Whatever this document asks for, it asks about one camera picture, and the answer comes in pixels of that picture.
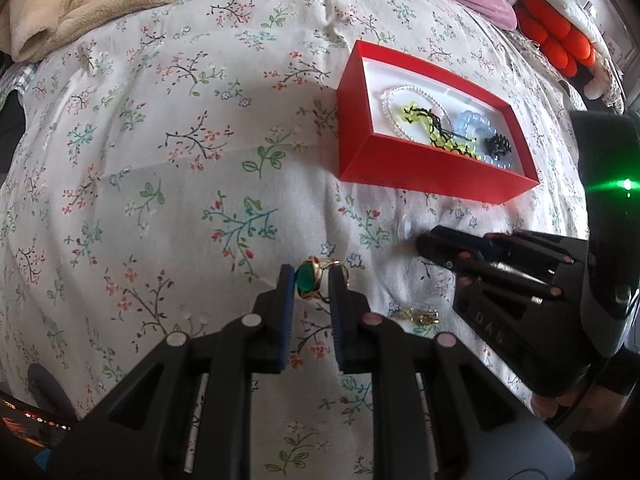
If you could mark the person's right hand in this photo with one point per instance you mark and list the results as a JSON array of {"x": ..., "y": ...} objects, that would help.
[{"x": 547, "y": 406}]

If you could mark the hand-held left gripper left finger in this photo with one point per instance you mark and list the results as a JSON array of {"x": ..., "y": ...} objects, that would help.
[{"x": 286, "y": 310}]

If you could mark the black beaded ornament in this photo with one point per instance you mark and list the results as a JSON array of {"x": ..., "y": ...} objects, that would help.
[{"x": 497, "y": 145}]

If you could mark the beige quilted blanket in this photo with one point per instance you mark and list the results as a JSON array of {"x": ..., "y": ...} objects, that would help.
[{"x": 75, "y": 5}]

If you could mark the red cardboard box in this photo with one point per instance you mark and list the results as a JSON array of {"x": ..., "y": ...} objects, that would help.
[{"x": 400, "y": 165}]

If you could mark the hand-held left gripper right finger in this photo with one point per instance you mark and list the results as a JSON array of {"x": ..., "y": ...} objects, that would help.
[{"x": 337, "y": 310}]

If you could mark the grey checked cloth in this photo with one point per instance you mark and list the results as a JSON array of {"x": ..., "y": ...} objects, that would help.
[{"x": 15, "y": 82}]

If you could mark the small gold earring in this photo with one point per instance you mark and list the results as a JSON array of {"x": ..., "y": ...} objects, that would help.
[{"x": 422, "y": 316}]

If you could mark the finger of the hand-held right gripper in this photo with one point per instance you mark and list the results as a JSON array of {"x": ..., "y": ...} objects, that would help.
[
  {"x": 475, "y": 267},
  {"x": 500, "y": 242}
]

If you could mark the floral bedsheet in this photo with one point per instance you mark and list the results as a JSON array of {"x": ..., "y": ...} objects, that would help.
[{"x": 150, "y": 210}]

